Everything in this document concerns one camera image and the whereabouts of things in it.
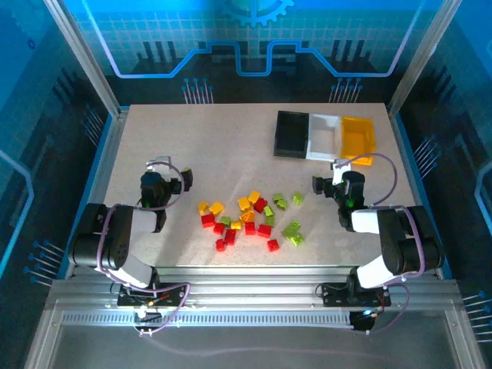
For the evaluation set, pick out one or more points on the black control box with light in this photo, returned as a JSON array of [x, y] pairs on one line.
[[363, 322]]

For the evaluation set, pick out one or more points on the yellow plastic container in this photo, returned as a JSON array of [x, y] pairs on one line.
[[355, 140]]

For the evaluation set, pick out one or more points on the long red lego brick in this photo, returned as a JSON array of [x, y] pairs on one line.
[[230, 236]]

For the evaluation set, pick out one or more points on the long green lego brick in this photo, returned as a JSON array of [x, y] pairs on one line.
[[291, 228]]

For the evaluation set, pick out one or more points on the flat yellow lego brick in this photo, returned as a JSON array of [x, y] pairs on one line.
[[235, 225]]

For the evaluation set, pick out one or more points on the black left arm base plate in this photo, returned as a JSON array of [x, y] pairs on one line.
[[173, 294]]

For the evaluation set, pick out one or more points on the black plastic container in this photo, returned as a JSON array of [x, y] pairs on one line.
[[290, 134]]

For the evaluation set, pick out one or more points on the white plastic container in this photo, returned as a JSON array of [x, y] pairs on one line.
[[321, 140]]

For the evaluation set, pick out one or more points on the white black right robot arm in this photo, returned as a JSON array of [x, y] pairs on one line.
[[403, 238]]

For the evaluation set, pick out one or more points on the aluminium front rail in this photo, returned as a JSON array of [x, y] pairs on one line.
[[250, 284]]

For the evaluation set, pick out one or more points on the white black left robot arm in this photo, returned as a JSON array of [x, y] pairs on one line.
[[115, 230]]

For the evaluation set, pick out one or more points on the aluminium frame post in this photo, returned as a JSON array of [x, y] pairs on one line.
[[86, 57], [421, 57]]

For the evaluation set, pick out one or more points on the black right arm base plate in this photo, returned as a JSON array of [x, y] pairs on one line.
[[334, 294]]

